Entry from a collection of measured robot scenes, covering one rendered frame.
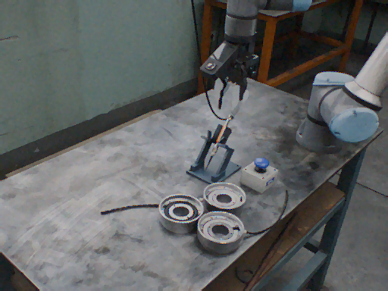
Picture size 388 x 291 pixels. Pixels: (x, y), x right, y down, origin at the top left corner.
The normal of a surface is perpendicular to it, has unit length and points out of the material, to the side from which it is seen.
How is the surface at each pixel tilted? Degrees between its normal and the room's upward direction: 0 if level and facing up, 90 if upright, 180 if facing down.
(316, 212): 0
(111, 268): 0
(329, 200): 0
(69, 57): 90
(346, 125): 97
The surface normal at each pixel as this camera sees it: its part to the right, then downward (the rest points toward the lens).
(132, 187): 0.07, -0.85
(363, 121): 0.03, 0.63
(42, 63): 0.75, 0.39
